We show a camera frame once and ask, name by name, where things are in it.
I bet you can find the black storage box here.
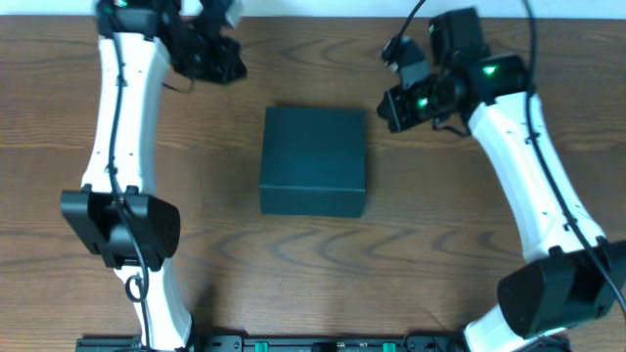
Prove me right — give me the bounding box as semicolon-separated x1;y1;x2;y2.
259;107;366;218

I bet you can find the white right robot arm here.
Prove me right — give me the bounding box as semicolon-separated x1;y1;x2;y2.
377;7;625;351

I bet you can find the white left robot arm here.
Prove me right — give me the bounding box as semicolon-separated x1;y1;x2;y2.
61;0;246;351

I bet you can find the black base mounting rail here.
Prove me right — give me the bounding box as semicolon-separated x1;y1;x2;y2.
75;334;572;352

